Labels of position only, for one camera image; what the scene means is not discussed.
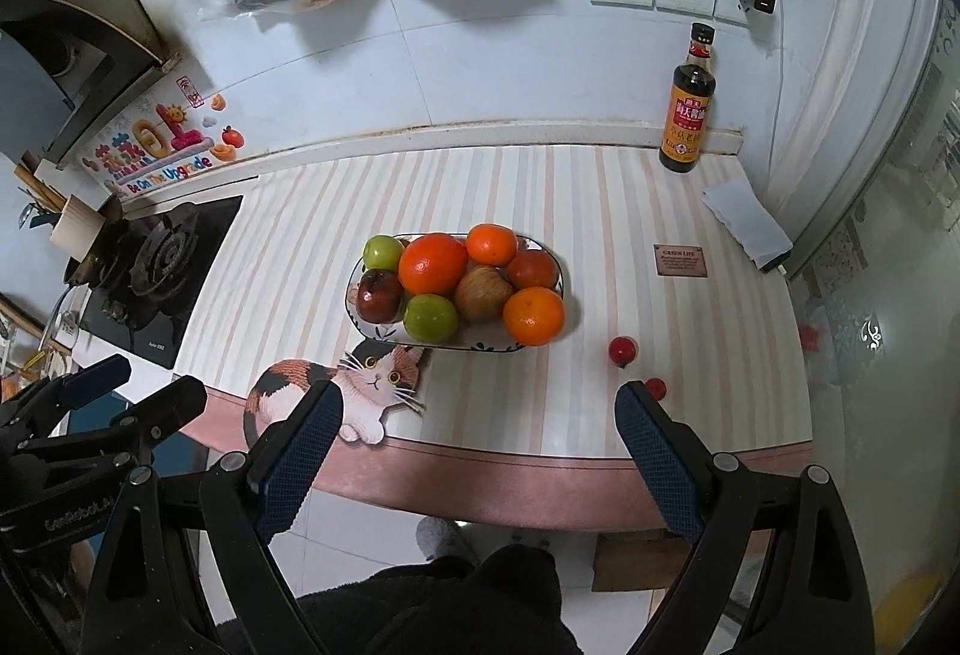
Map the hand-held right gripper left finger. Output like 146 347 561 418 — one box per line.
79 379 346 655

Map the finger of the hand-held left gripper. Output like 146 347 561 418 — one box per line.
22 376 209 470
0 355 132 435

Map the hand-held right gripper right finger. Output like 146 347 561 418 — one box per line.
613 379 875 655

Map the orange tangerine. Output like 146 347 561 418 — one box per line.
502 286 566 347
466 223 519 268

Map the green apple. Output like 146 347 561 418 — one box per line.
364 235 406 273
403 293 459 343

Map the oval patterned ceramic plate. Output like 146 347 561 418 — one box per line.
345 233 567 356

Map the dark red apple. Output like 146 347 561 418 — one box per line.
504 248 558 292

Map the large orange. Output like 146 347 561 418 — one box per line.
398 233 470 297

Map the yellow brown apple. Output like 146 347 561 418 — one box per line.
453 265 515 324

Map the brown cardboard box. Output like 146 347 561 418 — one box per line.
592 529 695 594

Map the cat shaped mat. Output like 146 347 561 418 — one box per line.
244 340 426 446

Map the black gas stove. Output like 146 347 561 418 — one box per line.
75 196 245 371

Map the beige utensil holder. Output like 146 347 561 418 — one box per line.
49 193 102 255

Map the person's black clothing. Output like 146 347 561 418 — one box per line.
217 545 563 655

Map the brown cloth label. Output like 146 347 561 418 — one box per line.
652 242 710 279

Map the white folded cloth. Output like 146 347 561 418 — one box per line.
701 177 794 272

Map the striped tablecloth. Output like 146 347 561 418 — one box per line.
176 145 815 536

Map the frosted glass sliding door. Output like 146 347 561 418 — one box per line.
780 0 960 655

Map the dark sauce bottle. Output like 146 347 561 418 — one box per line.
658 22 717 176

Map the range hood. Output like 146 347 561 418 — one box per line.
0 0 185 176

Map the colourful wall sticker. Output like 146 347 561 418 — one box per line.
82 73 248 198

